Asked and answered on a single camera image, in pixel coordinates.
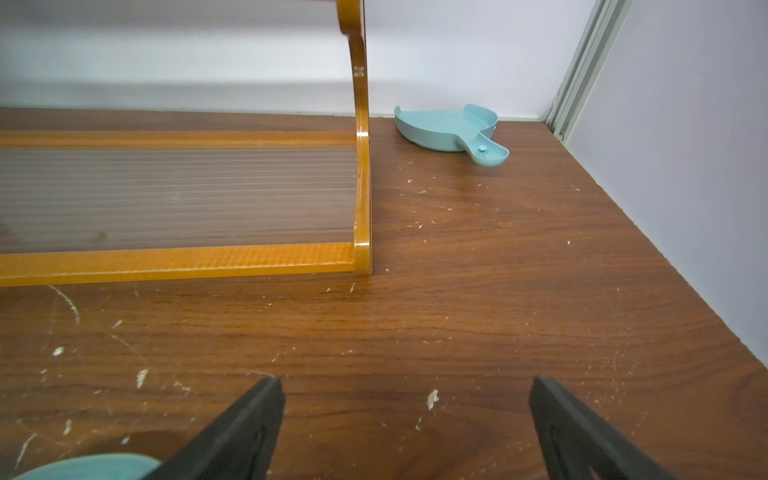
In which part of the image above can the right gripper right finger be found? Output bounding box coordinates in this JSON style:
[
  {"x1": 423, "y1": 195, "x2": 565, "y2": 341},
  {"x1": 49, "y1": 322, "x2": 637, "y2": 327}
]
[{"x1": 529, "y1": 376, "x2": 674, "y2": 479}]

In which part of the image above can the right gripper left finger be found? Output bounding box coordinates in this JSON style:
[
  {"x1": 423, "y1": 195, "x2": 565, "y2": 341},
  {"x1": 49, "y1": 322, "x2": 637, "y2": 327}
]
[{"x1": 146, "y1": 377, "x2": 285, "y2": 479}]

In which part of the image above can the teal pencil case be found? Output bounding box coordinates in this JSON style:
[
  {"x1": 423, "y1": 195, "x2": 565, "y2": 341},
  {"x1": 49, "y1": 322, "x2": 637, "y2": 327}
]
[{"x1": 16, "y1": 453, "x2": 162, "y2": 480}]

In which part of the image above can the orange wooden shelf rack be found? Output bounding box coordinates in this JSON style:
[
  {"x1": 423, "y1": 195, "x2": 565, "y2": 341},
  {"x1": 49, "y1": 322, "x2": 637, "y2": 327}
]
[{"x1": 1, "y1": 1, "x2": 372, "y2": 287}]

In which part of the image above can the teal hand mirror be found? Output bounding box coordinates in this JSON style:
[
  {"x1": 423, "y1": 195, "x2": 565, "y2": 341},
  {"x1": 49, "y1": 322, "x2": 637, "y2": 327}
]
[{"x1": 394, "y1": 104, "x2": 510, "y2": 168}]

